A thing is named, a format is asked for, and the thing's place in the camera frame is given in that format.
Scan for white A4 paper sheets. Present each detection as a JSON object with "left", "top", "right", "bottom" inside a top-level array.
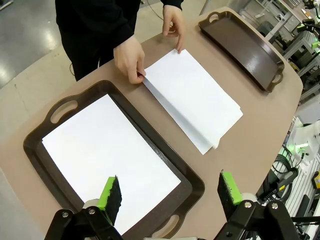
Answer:
[{"left": 41, "top": 93, "right": 182, "bottom": 236}]

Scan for person's right forearm black sleeve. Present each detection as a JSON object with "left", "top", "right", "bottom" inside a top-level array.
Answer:
[{"left": 82, "top": 0, "right": 137, "bottom": 50}]

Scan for person in black sweater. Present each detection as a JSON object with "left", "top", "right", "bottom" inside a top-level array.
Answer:
[{"left": 54, "top": 0, "right": 185, "bottom": 82}]

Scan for person's right hand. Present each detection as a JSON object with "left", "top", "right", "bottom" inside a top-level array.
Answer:
[{"left": 113, "top": 34, "right": 147, "bottom": 85}]

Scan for black cable bundle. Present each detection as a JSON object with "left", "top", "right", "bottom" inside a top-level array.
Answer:
[{"left": 257, "top": 153, "right": 300, "bottom": 203}]

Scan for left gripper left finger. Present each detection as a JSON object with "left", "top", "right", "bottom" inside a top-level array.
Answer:
[{"left": 44, "top": 174, "right": 124, "bottom": 240}]

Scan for white A4 paper stack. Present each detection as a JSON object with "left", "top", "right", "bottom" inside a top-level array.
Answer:
[{"left": 142, "top": 48, "right": 244, "bottom": 156}]

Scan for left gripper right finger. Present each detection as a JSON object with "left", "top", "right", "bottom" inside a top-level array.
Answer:
[{"left": 216, "top": 170, "right": 301, "bottom": 240}]

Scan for person's left forearm black sleeve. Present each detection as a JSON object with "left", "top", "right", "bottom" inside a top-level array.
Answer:
[{"left": 159, "top": 0, "right": 185, "bottom": 11}]

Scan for aluminium frame stand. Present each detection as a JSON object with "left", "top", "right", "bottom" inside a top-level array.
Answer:
[{"left": 264, "top": 4, "right": 320, "bottom": 101}]

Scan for brown plastic tray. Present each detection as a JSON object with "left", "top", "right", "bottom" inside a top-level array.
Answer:
[
  {"left": 198, "top": 10, "right": 286, "bottom": 94},
  {"left": 22, "top": 79, "right": 206, "bottom": 238}
]

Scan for person's left hand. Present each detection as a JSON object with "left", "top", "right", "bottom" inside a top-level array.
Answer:
[{"left": 161, "top": 4, "right": 187, "bottom": 55}]

